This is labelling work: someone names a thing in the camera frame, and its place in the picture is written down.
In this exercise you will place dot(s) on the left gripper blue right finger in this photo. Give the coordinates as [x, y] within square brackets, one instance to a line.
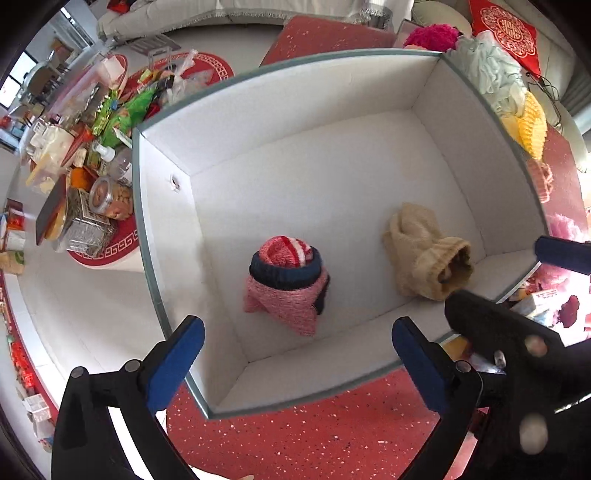
[428, 365]

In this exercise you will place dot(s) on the pink ribbed knitted hat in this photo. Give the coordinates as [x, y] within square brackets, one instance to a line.
[542, 178]

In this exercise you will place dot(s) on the glass square jar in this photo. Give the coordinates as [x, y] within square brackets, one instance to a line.
[84, 232]

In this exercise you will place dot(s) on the light green bath pouf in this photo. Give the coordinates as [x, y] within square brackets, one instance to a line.
[494, 73]

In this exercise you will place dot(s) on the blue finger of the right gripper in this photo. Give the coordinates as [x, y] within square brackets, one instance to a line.
[567, 254]
[491, 328]

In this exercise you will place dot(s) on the clear jar of nuts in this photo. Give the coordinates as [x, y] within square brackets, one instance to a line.
[111, 199]

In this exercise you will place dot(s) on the yellow knitted item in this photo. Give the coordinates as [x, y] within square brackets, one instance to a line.
[529, 129]

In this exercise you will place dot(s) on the large white storage box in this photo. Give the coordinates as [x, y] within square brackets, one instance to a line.
[323, 148]

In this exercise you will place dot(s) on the red embroidered cushion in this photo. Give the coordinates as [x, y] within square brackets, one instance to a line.
[514, 35]

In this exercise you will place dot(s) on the pink fluffy duster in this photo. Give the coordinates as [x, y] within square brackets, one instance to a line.
[563, 227]

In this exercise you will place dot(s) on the pink navy knitted hat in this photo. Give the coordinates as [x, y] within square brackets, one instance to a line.
[287, 280]

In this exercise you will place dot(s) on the beige knitted hat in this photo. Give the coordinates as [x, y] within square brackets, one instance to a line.
[426, 262]

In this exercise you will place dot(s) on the green snack packet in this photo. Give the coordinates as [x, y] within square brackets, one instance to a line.
[123, 119]

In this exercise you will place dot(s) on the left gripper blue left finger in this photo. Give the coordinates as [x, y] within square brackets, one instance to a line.
[169, 361]

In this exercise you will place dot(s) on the white spray bottle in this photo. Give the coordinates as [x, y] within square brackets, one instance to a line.
[115, 163]

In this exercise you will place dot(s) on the magenta fluffy pompom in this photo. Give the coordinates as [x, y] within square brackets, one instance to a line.
[436, 37]

